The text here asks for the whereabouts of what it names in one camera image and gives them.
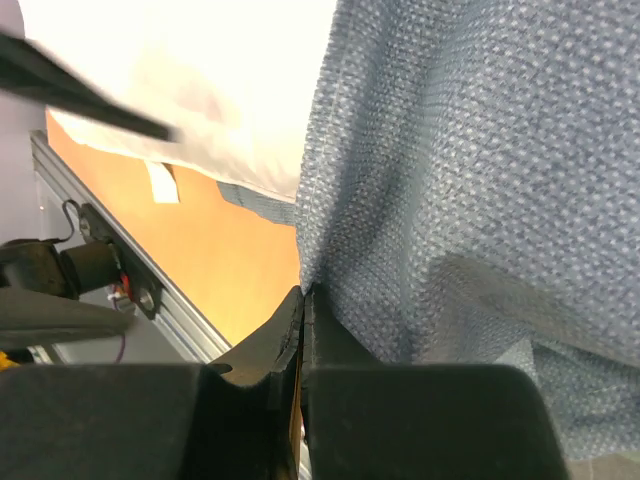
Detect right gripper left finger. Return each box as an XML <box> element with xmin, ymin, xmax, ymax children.
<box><xmin>208</xmin><ymin>286</ymin><xmax>304</xmax><ymax>388</ymax></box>

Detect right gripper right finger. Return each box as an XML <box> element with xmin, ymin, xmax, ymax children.
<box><xmin>302</xmin><ymin>283</ymin><xmax>379</xmax><ymax>370</ymax></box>

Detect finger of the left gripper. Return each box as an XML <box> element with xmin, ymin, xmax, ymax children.
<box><xmin>1</xmin><ymin>32</ymin><xmax>178</xmax><ymax>142</ymax></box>

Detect blue patchwork pillowcase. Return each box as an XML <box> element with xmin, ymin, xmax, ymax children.
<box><xmin>221</xmin><ymin>1</ymin><xmax>639</xmax><ymax>460</ymax></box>

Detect white pillow yellow edge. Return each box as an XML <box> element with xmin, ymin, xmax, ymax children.
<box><xmin>20</xmin><ymin>1</ymin><xmax>336</xmax><ymax>203</ymax></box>

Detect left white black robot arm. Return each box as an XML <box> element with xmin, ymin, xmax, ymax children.
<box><xmin>1</xmin><ymin>33</ymin><xmax>176</xmax><ymax>351</ymax></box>

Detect aluminium front rail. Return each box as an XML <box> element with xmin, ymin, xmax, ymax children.
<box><xmin>31</xmin><ymin>131</ymin><xmax>231</xmax><ymax>363</ymax></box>

